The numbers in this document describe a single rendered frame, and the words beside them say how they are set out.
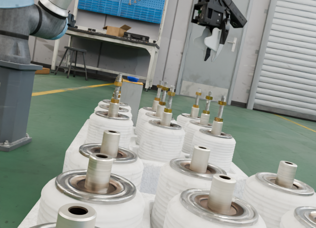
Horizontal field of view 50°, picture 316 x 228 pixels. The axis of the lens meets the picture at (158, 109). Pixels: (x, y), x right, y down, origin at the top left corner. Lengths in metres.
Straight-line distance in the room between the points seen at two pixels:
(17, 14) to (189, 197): 1.04
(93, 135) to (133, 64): 5.39
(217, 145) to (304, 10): 5.74
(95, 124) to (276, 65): 5.58
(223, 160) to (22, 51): 0.81
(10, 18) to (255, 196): 1.02
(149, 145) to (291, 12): 5.71
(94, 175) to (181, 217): 0.09
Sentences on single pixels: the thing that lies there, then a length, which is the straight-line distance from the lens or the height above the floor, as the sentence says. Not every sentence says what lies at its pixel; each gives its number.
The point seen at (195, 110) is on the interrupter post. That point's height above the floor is 0.27.
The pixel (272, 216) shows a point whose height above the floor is 0.22.
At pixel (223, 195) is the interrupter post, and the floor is 0.27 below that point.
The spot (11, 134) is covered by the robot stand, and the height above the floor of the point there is 0.05.
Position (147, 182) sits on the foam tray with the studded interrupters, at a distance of 0.70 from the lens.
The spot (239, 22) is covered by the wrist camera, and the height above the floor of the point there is 0.55.
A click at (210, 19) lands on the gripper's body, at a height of 0.53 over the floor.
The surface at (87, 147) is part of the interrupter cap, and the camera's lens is 0.45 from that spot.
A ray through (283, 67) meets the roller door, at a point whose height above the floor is 0.81.
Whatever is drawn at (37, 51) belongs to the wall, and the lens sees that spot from 6.58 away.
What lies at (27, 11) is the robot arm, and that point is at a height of 0.48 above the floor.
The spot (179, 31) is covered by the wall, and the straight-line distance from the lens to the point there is 6.07.
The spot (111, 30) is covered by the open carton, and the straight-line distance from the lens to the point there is 5.71.
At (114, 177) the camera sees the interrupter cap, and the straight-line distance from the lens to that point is 0.35.
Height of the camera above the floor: 0.37
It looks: 7 degrees down
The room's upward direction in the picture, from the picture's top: 11 degrees clockwise
